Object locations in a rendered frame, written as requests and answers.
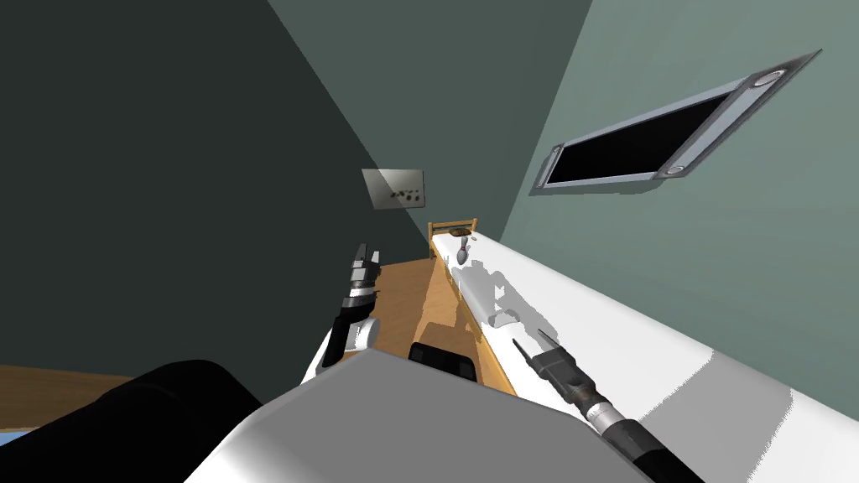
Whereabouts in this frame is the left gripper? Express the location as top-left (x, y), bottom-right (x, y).
top-left (345, 242), bottom-right (383, 300)

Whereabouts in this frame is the grey framed dark window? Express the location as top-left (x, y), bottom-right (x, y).
top-left (528, 47), bottom-right (825, 198)

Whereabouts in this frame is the grey wall picture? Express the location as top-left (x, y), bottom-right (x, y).
top-left (361, 168), bottom-right (426, 211)

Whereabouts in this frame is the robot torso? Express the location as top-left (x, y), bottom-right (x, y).
top-left (182, 340), bottom-right (660, 483)

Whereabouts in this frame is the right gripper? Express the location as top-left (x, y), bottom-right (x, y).
top-left (512, 328), bottom-right (598, 409)

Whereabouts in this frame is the wooden bed with white mattress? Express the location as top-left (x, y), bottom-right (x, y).
top-left (410, 217), bottom-right (859, 483)

